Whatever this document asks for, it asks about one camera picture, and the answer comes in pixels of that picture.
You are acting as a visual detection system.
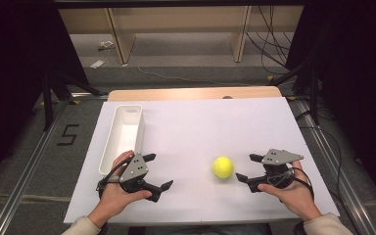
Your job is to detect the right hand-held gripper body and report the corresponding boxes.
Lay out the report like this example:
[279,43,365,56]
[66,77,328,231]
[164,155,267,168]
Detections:
[260,148,305,191]

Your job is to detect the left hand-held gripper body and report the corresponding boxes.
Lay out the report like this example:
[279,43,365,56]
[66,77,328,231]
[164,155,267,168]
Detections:
[118,152,155,196]

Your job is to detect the yellow tennis ball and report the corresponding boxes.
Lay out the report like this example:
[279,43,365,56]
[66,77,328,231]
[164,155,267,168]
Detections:
[211,156,235,179]

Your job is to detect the white plastic bin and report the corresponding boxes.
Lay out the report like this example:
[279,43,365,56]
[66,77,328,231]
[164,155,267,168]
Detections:
[98,104,146,176]

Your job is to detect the person's left hand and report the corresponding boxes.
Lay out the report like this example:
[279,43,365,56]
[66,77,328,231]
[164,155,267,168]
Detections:
[87,150,153,228]

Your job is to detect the person's right hand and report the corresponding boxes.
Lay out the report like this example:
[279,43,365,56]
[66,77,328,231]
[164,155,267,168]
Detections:
[257,160,323,222]

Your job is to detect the white board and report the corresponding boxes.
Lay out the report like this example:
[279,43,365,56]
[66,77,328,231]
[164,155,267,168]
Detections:
[63,96,341,225]

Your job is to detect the black tripod stand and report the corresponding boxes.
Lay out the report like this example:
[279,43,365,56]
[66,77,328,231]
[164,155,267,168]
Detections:
[268,61,321,127]
[39,69,103,132]

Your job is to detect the wooden table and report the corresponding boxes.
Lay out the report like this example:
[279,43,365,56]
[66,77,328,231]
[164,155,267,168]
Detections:
[107,85,283,103]

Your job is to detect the white flat paper scrap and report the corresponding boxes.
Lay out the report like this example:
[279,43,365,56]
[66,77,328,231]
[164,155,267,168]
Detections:
[89,59,107,70]

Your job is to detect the black curtain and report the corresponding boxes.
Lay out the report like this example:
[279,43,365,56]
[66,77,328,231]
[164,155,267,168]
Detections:
[0,0,90,194]
[286,0,376,205]

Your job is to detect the crumpled paper scrap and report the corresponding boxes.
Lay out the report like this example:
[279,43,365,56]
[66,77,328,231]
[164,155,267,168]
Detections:
[97,39,117,52]

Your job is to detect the wooden shelf unit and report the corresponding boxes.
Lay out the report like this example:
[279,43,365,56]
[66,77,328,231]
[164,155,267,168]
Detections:
[58,5,306,66]

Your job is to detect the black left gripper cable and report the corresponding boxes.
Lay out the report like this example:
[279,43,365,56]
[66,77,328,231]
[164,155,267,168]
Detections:
[95,158,132,200]

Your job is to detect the aluminium floor rail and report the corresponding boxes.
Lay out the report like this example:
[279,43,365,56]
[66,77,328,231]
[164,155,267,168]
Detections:
[288,97,376,235]
[0,92,110,235]

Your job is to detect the black floor cable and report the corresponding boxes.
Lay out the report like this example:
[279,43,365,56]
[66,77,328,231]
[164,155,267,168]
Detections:
[295,110,361,235]

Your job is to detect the white floor cable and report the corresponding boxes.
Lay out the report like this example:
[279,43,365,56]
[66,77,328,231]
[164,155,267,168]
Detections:
[136,66,250,88]

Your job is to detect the black hanging cables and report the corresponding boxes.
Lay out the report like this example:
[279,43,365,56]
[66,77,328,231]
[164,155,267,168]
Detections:
[245,4,296,76]

